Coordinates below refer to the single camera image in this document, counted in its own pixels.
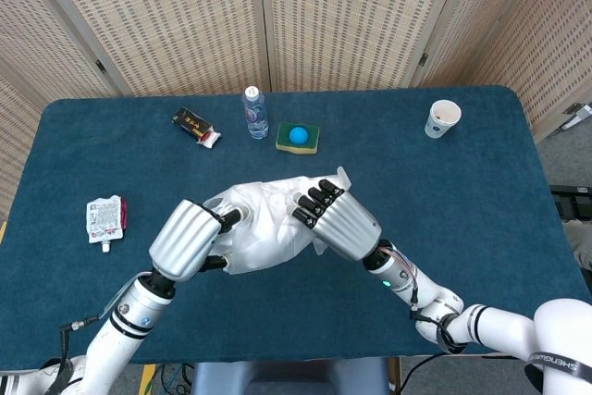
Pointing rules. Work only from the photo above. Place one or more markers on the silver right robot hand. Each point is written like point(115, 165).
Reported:
point(347, 224)

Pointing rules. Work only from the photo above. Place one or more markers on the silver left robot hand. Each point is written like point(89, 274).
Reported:
point(185, 242)

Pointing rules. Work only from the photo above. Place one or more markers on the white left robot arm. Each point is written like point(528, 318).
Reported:
point(125, 325)

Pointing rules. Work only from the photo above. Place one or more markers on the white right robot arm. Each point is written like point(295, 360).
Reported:
point(499, 321)

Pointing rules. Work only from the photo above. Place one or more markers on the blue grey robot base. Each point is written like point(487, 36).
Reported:
point(287, 378)

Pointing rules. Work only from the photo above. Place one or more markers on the blue table cloth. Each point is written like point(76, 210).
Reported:
point(416, 191)

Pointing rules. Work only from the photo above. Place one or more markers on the white red spout pouch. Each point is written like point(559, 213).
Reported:
point(104, 219)

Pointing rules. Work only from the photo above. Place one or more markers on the blue ball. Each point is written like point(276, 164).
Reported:
point(299, 135)

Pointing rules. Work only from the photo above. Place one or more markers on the yellow green sponge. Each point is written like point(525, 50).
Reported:
point(287, 143)

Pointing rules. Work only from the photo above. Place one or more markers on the black snack packet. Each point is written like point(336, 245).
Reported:
point(189, 122)

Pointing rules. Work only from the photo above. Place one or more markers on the floral paper cup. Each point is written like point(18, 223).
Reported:
point(437, 127)

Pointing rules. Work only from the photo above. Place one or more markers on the clear plastic water bottle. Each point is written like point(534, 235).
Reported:
point(255, 117)

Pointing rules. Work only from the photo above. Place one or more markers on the brass screen hinge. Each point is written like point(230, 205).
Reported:
point(100, 65)
point(423, 59)

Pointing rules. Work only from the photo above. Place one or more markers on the woven folding screen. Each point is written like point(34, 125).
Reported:
point(185, 20)

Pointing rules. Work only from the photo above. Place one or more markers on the black equipment case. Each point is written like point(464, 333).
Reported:
point(573, 201)

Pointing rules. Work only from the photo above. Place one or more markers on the beige fabric object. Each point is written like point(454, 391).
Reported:
point(580, 247)

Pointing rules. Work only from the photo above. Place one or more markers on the white power strip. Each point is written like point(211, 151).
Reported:
point(578, 115)

